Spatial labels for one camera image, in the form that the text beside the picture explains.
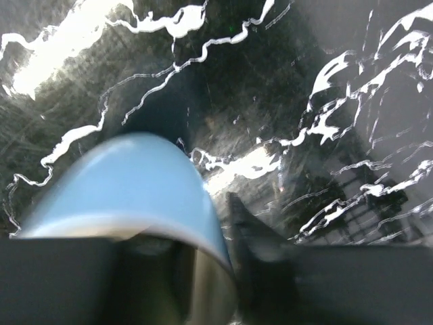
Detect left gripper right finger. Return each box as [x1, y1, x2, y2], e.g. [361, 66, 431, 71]
[226, 192, 432, 324]

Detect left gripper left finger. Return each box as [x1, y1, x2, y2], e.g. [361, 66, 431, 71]
[1, 238, 140, 324]

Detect light blue mug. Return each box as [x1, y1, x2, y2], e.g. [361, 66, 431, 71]
[19, 133, 237, 324]

